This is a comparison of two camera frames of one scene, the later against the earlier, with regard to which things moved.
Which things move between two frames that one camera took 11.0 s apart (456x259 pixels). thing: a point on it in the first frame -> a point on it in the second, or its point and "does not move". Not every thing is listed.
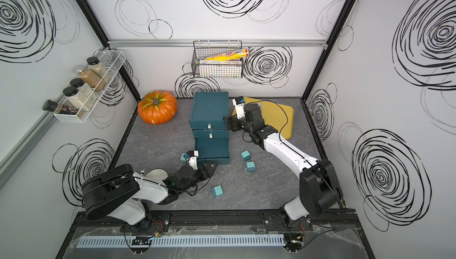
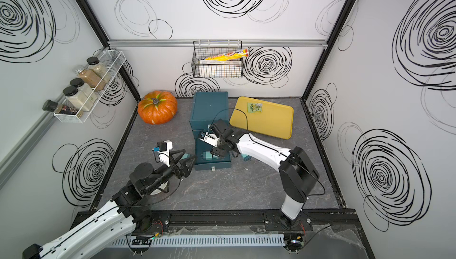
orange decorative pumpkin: (157, 107) does not move
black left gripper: (208, 173) -> (181, 171)
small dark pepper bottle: (52, 106) does not move
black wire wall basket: (226, 68) does not move
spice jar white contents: (84, 88) does not move
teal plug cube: (250, 166) -> (246, 157)
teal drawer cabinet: (211, 136) does not move
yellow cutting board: (278, 116) does not move
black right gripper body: (238, 125) -> (219, 149)
